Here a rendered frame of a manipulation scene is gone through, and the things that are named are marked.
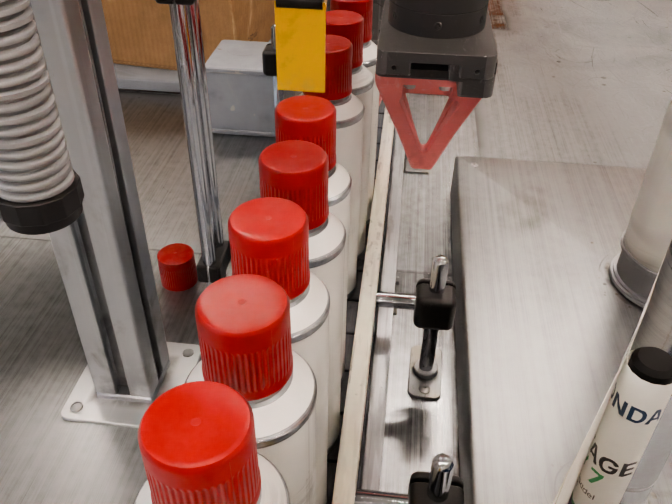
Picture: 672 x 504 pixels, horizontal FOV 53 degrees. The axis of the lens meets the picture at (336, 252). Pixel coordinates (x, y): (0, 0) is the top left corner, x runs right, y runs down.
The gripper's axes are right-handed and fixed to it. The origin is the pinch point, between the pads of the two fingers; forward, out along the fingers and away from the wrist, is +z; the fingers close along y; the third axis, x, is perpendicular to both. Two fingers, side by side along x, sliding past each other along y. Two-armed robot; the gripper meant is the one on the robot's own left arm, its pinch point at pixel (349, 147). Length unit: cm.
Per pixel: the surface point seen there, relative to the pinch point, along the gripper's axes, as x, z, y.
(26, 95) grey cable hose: -40.0, 5.1, -8.5
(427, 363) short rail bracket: -9.2, 18.5, 7.8
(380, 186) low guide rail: -1.5, 3.8, 3.1
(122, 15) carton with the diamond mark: 28, -22, -36
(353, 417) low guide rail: -22.6, 20.0, 2.9
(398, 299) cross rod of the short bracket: -12.9, 13.3, 5.3
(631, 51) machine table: 54, -27, 42
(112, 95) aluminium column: -24.9, 1.5, -12.1
